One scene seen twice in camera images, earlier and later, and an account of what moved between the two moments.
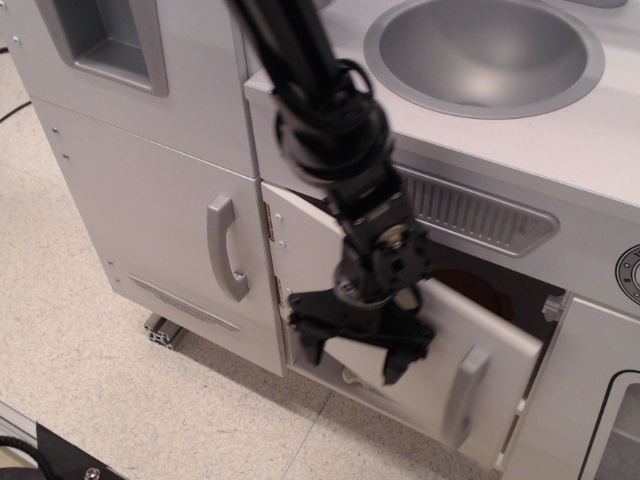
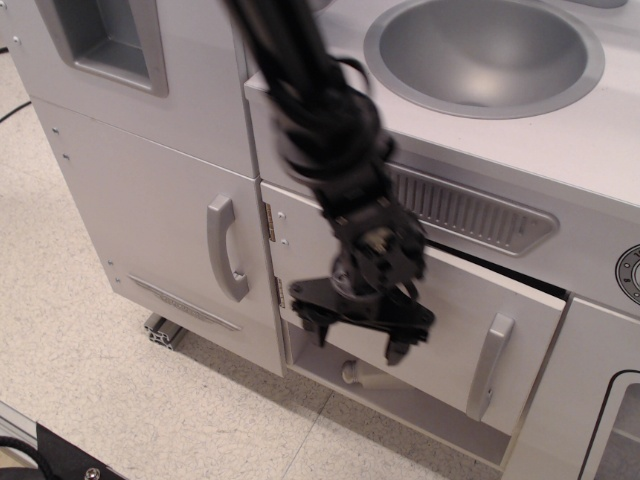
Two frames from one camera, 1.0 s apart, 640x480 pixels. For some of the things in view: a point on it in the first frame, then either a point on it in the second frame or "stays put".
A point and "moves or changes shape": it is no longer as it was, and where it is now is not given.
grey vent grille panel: x=474 y=216 stays put
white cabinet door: x=467 y=380 moves or changes shape
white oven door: x=583 y=422 stays put
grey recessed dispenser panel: x=119 y=40 stays put
